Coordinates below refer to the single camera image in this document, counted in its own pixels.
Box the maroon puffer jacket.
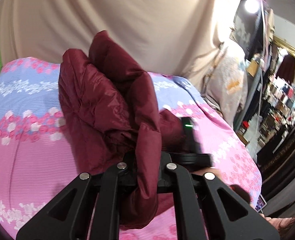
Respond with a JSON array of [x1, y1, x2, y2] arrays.
[[58, 31, 185, 230]]

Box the person's right hand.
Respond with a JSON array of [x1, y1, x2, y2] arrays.
[[194, 167, 252, 205]]

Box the pink floral bed sheet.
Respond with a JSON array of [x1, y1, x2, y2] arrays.
[[0, 57, 262, 237]]

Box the grey floral hanging cloth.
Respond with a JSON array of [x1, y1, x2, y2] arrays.
[[201, 40, 248, 127]]

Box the cluttered shelf unit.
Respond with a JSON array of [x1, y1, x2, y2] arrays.
[[239, 49, 295, 166]]

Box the beige curtain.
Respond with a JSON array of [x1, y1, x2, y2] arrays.
[[0, 0, 240, 88]]

